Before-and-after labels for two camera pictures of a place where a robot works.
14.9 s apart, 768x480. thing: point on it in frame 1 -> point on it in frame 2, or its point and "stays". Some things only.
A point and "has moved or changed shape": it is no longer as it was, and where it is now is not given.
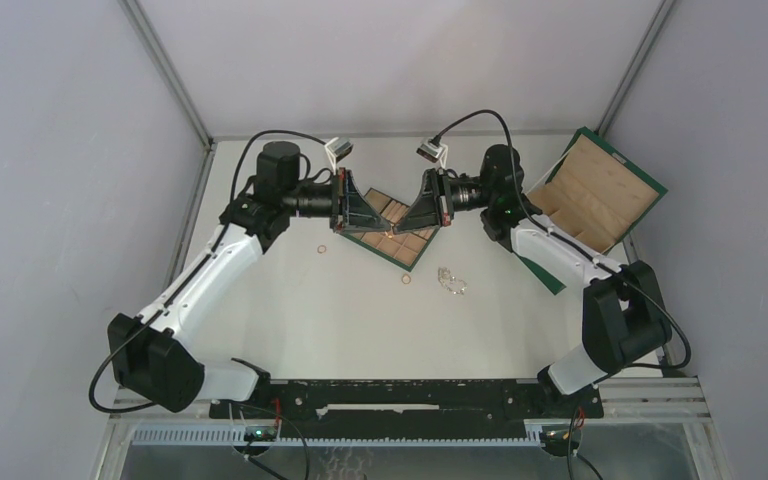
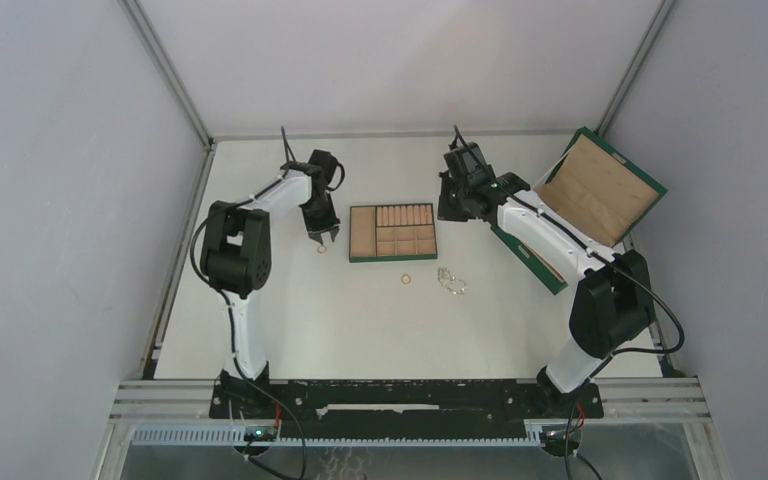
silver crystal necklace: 451,283 stays
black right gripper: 434,206 -> 445,212
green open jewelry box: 594,194 stays
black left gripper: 354,213 -> 329,222
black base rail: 409,408 stays
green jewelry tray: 401,248 has moved or changed shape
